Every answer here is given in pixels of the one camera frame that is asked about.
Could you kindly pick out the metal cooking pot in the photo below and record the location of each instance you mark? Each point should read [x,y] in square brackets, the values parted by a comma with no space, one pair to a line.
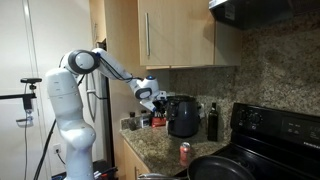
[156,176]

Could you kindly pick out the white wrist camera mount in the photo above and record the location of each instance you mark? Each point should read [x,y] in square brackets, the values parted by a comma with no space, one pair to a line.
[161,95]

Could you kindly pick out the wooden lower cabinet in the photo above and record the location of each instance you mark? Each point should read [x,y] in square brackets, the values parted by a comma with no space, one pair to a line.
[131,163]

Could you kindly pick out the dark glass bottle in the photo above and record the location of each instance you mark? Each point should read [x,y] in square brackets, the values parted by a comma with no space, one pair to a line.
[213,123]

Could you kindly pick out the wooden cabinet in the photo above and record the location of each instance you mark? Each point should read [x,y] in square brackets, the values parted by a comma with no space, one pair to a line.
[131,163]
[180,33]

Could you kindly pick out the white wall outlet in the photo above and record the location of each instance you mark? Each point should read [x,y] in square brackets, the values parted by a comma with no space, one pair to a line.
[57,148]

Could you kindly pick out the black air fryer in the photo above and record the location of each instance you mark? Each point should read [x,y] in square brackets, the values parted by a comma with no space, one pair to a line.
[183,116]

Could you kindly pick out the black kitchen stove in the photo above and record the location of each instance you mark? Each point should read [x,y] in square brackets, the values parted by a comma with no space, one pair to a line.
[276,140]

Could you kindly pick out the black red whey bag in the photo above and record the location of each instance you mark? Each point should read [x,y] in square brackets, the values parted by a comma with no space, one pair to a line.
[159,122]

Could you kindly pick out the black camera on stand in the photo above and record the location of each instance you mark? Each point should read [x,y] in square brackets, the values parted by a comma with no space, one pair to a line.
[28,96]

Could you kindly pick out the white label spice jar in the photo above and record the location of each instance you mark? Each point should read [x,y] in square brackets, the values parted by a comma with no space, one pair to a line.
[145,120]

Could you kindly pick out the red soda can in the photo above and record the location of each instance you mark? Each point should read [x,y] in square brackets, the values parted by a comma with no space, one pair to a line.
[185,154]

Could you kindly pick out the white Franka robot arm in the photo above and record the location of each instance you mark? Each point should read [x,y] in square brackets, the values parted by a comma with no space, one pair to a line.
[70,110]

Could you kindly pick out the small dark pepper shaker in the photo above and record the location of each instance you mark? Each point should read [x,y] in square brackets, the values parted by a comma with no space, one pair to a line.
[132,122]

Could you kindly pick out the stainless steel refrigerator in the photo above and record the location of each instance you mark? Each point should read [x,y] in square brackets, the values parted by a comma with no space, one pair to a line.
[100,110]

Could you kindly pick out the black frying pan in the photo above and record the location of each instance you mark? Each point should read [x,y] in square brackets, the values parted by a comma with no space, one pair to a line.
[216,170]

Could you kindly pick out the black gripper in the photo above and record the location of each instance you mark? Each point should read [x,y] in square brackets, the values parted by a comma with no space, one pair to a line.
[160,106]

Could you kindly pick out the white backsplash outlet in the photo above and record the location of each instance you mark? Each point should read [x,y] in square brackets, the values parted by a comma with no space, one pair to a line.
[202,110]

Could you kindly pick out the wooden upper cabinet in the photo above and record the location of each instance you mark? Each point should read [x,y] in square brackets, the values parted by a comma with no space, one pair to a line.
[180,33]

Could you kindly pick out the black range hood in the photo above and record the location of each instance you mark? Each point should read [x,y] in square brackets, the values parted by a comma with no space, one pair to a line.
[260,11]

